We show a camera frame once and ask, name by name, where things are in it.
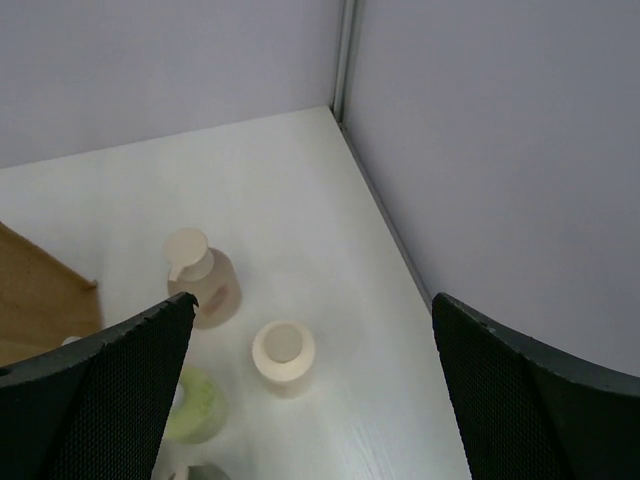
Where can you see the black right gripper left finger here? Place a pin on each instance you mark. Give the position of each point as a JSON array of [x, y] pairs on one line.
[[97, 407]]

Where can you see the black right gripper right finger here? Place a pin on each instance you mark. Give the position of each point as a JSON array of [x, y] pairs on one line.
[[527, 410]]

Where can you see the yellow-green pump bottle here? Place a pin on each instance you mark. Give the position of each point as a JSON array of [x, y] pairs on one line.
[[199, 409]]

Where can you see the olive bottle beige cap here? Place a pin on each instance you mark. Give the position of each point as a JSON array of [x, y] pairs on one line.
[[199, 472]]

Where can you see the beige round pump bottle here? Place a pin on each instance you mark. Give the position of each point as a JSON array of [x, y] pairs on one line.
[[205, 272]]

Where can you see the cream pump bottle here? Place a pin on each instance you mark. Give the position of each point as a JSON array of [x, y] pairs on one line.
[[283, 353]]

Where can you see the orange bottle dark cap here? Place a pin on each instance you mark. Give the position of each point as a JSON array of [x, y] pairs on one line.
[[70, 340]]

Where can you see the right aluminium frame post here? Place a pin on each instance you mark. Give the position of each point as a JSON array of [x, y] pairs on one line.
[[365, 149]]

